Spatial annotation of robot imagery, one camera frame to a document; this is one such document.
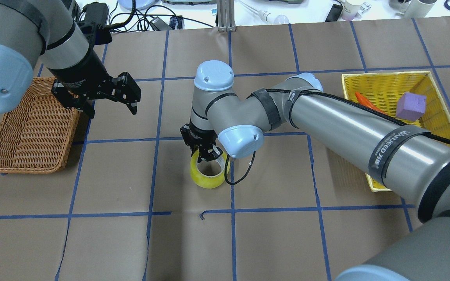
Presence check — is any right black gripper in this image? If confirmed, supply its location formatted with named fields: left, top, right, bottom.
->
left=180, top=123, right=223, bottom=164

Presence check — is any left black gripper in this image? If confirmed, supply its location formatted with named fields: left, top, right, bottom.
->
left=51, top=72, right=141, bottom=119

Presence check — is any yellow tape roll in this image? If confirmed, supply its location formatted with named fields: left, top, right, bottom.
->
left=189, top=151, right=228, bottom=189

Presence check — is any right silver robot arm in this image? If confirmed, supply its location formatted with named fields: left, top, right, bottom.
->
left=180, top=60, right=450, bottom=281

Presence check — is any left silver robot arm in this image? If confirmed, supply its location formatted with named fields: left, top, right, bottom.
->
left=0, top=0, right=141, bottom=119

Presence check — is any brown wicker basket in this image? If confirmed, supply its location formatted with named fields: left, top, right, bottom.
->
left=0, top=77, right=80, bottom=174

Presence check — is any blue plastic plate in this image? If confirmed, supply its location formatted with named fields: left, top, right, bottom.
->
left=117, top=0, right=157, bottom=11

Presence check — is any white light bulb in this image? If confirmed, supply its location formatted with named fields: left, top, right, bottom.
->
left=239, top=0, right=290, bottom=25

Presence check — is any orange toy carrot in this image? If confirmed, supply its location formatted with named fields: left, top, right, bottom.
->
left=355, top=91, right=386, bottom=114

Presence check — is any yellow woven basket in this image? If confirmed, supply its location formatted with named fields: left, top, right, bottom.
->
left=341, top=70, right=450, bottom=192

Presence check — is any black power adapter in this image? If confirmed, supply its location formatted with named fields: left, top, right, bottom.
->
left=325, top=4, right=343, bottom=22

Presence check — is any white lavender cup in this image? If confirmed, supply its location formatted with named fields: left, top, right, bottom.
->
left=340, top=0, right=371, bottom=21

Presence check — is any purple foam block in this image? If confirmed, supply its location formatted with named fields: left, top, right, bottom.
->
left=395, top=92, right=427, bottom=121

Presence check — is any white mug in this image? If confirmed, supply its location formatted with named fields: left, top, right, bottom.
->
left=402, top=0, right=437, bottom=18

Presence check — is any aluminium frame post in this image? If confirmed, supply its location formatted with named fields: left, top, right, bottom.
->
left=216, top=0, right=236, bottom=32

